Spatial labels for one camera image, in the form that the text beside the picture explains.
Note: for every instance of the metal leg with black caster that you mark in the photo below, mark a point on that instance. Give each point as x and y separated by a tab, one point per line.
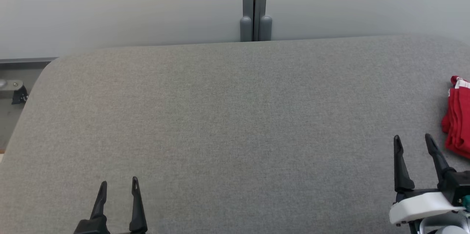
18	96

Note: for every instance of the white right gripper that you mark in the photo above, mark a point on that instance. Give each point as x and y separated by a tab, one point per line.
422	204

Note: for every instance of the grey fabric sofa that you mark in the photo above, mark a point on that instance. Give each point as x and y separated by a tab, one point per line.
227	123

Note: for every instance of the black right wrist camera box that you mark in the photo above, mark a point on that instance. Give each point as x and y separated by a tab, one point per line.
457	186

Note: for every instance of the red Bulls 23 shorts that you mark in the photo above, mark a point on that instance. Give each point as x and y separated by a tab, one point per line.
457	123

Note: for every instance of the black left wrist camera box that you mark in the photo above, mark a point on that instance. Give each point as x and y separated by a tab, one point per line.
91	227

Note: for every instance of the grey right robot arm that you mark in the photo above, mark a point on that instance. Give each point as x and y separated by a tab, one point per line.
451	228

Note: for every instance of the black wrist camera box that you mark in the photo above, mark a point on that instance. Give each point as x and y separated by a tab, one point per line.
457	186
91	227

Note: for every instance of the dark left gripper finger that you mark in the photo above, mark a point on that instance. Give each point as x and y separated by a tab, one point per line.
100	204
137	208

